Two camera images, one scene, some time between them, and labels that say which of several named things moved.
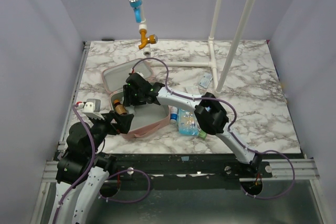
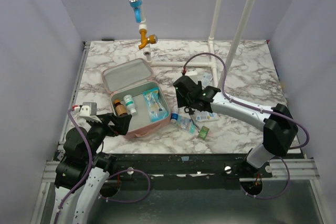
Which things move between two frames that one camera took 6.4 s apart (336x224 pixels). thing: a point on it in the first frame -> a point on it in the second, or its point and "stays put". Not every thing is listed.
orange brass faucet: x=151 y=39 stays put
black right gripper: x=131 y=94 -> x=188 y=102
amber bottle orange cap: x=119 y=108 stays put
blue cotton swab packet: x=188 y=122 -> x=157 y=109
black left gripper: x=125 y=121 stays put
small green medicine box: x=202 y=135 stays put
